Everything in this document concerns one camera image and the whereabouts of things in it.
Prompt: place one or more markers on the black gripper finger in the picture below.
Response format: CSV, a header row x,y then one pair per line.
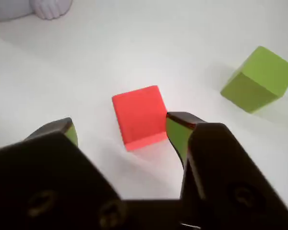
x,y
50,179
225,172

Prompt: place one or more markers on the green cube block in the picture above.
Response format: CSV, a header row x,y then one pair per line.
x,y
256,81

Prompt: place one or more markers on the red cube block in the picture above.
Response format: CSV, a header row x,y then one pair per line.
x,y
139,115

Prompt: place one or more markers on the teal whale-shaped bin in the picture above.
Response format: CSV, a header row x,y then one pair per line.
x,y
50,9

